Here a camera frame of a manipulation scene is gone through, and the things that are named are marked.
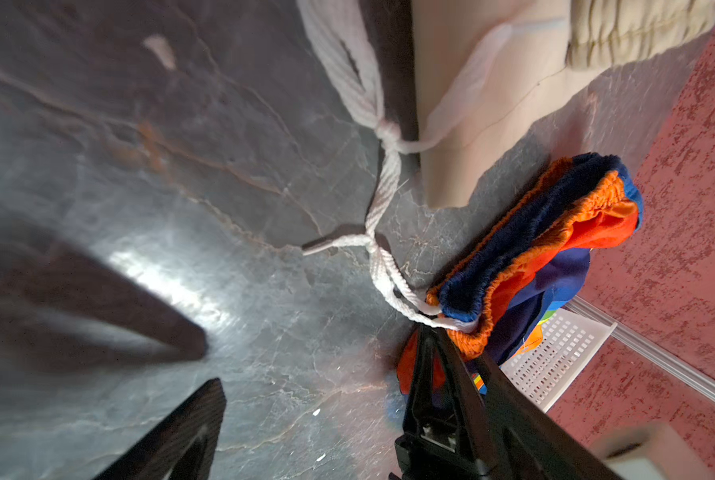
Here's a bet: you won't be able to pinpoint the white perforated plastic basket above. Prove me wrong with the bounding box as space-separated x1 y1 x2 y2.
501 309 617 412

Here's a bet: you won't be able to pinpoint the colourful blue orange shorts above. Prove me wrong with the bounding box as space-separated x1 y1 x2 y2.
301 152 645 397

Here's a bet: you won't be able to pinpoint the beige drawstring shorts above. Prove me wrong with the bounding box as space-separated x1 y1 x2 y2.
295 0 715 210

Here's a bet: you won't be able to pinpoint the right corner aluminium profile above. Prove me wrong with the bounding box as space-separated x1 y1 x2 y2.
567 297 715 404

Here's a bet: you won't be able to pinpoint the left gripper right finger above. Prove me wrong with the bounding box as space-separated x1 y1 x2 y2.
395 326 616 479

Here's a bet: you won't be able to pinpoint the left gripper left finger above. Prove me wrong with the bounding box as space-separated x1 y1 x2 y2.
96 378 226 479

